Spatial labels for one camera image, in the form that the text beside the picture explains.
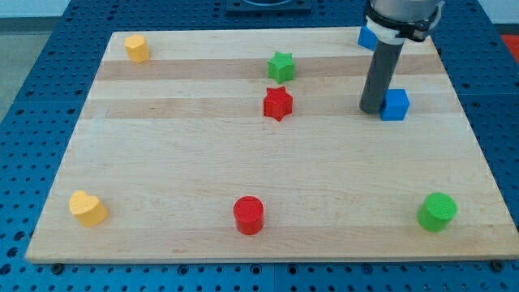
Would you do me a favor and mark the yellow hexagon block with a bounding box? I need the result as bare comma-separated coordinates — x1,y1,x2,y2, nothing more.
124,34,150,63

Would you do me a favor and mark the green star block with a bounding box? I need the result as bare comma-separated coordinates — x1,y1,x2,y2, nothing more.
268,52,295,84

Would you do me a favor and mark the green cylinder block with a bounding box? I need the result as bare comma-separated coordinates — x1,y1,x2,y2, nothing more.
417,192,457,232

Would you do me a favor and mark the blue block behind tool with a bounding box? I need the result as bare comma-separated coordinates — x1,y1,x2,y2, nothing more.
358,25,378,51

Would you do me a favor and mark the yellow heart block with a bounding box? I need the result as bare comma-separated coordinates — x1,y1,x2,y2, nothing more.
69,191,109,227

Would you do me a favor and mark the red star block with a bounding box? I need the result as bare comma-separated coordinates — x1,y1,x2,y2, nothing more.
263,86,294,122

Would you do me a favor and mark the blue cube block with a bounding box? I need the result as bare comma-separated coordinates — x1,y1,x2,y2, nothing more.
380,89,410,121

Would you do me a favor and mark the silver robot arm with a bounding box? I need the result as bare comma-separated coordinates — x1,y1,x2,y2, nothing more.
364,0,445,45

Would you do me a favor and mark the red cylinder block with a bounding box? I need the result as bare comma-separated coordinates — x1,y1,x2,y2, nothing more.
233,195,264,235

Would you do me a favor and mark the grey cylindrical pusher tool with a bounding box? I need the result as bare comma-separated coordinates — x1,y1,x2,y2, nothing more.
359,38,404,114

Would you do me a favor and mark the wooden board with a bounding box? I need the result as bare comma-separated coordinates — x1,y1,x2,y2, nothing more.
26,27,518,264

